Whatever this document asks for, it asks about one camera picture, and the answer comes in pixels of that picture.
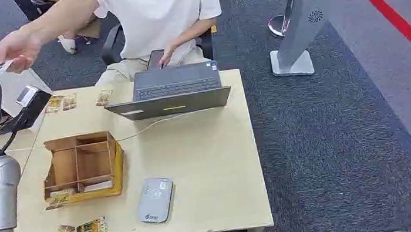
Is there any person's left hand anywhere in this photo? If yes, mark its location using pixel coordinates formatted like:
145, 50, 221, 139
157, 44, 181, 69

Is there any person's right hand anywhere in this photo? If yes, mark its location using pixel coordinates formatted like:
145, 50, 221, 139
0, 28, 45, 76

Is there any dark phone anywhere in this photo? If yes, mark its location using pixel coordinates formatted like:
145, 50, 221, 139
144, 48, 168, 72

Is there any grey laptop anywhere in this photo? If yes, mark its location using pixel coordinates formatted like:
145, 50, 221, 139
100, 58, 235, 125

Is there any white side table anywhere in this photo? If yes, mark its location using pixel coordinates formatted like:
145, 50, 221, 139
0, 40, 56, 119

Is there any person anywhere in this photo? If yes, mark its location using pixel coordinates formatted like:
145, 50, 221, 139
0, 0, 231, 99

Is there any white shoe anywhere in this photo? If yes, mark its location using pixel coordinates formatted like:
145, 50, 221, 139
57, 32, 80, 57

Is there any black office chair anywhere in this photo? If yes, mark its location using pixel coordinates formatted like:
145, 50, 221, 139
97, 11, 221, 74

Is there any wooden card box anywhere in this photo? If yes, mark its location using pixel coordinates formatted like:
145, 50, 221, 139
36, 129, 130, 208

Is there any grey kiosk stand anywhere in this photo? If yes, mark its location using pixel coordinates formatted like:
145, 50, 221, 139
262, 0, 338, 80

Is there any grey card reader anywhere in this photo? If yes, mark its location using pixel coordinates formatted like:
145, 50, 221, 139
132, 174, 178, 227

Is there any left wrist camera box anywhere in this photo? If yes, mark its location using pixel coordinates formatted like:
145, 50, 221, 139
0, 82, 58, 137

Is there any white laptop cable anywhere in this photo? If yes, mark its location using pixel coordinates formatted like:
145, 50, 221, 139
113, 106, 228, 143

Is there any chrome stanchion post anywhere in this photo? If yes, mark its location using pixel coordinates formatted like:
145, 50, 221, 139
264, 0, 308, 40

